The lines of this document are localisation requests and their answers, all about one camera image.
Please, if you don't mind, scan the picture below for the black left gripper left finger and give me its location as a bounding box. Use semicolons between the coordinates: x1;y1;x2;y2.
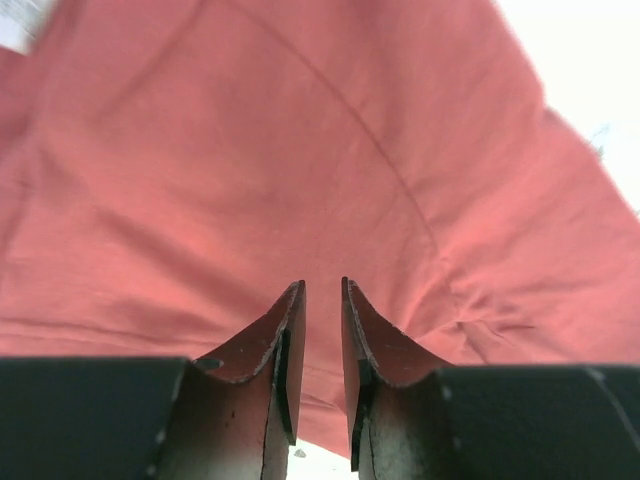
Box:
1;281;306;480

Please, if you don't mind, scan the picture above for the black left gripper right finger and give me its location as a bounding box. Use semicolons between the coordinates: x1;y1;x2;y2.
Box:
341;279;639;479

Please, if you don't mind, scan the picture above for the pink t shirt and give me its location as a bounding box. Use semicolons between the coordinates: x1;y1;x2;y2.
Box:
1;1;639;455

